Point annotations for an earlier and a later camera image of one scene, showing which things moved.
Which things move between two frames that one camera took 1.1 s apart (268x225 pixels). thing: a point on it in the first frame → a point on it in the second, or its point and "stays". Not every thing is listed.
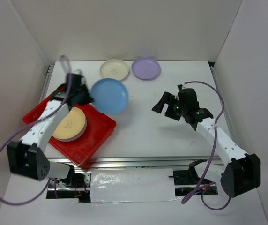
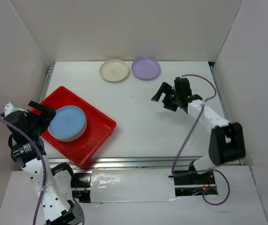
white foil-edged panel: x=135 y=185 stays
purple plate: x=146 y=68 stays
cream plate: x=115 y=69 stays
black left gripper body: x=84 y=97 → x=39 y=123
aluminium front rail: x=137 y=162 stays
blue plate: x=109 y=95 → x=69 y=122
